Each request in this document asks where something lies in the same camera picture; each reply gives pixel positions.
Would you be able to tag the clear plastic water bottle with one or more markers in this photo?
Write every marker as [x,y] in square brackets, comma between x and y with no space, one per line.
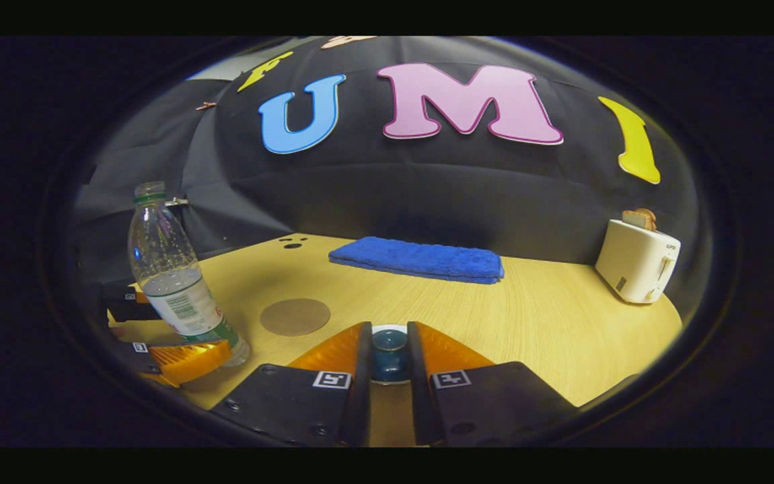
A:
[172,282]

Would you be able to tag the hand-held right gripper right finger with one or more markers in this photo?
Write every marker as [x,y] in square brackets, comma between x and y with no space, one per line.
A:
[420,396]

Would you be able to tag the folded blue towel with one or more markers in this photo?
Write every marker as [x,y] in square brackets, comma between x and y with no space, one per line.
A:
[420,259]

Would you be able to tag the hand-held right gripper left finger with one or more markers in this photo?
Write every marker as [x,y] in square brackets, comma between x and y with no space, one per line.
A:
[359,390]

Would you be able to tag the silver backdrop clip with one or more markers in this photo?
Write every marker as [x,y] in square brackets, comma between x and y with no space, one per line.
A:
[177,201]

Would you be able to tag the white toaster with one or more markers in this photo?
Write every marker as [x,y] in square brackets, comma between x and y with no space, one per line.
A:
[635,265]

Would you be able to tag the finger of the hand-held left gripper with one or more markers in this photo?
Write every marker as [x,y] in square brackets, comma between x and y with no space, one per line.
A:
[138,359]
[125,312]

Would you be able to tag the dark teacup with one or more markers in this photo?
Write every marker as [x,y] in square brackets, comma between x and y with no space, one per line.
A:
[390,327]

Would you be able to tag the brown toast slice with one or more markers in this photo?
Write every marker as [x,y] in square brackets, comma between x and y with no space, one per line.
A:
[639,218]

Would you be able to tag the round brown coaster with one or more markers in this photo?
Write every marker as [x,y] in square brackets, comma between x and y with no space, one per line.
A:
[295,316]

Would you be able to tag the copper backdrop clip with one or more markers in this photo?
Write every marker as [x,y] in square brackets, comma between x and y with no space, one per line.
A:
[205,105]

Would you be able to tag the black backdrop cloth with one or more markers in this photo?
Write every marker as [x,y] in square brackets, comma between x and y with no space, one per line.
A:
[427,188]

